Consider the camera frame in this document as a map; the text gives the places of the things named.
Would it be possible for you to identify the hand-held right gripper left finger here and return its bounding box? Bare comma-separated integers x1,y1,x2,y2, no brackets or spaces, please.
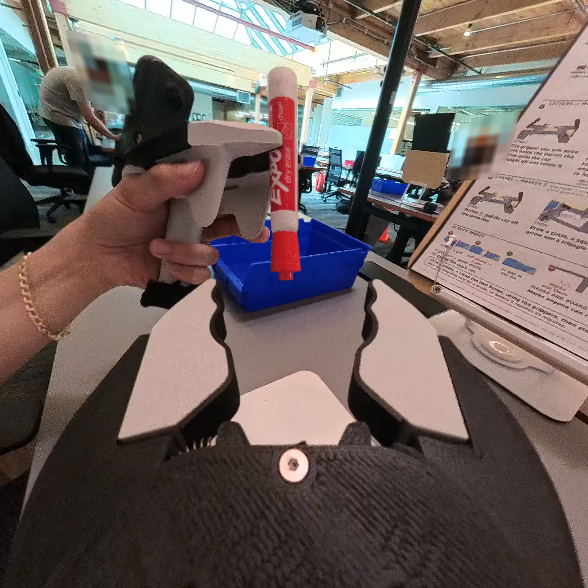
117,279,240,443

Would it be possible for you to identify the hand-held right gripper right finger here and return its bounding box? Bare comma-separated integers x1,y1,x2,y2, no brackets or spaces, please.
348,279,469,444

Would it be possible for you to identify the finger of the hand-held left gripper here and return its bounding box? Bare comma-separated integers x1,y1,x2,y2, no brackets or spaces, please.
220,158,273,242
188,120,284,160

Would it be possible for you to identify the red dry erase marker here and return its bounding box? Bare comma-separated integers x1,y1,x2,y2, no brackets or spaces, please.
268,66,305,239

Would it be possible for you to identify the red marker cap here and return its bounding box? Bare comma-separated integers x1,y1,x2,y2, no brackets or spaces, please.
270,231,302,281

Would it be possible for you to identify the blue plastic bin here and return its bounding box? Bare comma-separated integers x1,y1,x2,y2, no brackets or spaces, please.
210,218,372,313

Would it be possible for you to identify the small white whiteboard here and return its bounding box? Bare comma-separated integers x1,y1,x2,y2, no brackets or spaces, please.
232,371,359,446

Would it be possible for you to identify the person's left forearm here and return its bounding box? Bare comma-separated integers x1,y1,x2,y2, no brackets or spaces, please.
0,264,70,386

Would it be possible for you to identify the person's left hand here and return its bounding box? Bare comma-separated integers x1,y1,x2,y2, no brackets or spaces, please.
25,161,272,334

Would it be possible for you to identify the black mesh office chair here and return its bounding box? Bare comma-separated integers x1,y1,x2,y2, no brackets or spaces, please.
322,147,351,203

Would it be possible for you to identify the instruction sheet on stand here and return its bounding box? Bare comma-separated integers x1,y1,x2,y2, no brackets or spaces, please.
409,18,588,422

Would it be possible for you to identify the ceiling projector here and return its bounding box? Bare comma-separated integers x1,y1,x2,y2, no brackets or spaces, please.
285,9,328,43

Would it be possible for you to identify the black pillar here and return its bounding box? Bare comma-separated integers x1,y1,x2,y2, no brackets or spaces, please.
345,0,422,239

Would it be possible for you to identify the printed instruction sheet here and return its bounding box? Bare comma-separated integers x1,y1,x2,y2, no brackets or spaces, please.
411,21,588,359

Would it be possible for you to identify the black monitor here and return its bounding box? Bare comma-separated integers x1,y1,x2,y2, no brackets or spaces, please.
411,112,456,153

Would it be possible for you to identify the gold chain bracelet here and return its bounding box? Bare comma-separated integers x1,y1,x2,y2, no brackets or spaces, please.
17,252,72,341

